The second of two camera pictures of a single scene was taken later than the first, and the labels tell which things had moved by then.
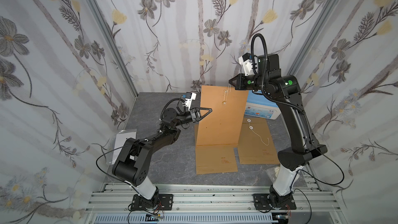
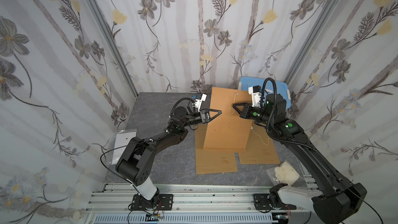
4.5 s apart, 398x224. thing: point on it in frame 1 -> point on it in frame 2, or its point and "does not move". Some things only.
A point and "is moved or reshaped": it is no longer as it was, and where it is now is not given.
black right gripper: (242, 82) -> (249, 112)
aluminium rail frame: (312, 207) does not move
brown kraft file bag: (224, 124) is moved or reshaped
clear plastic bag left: (117, 142) does not move
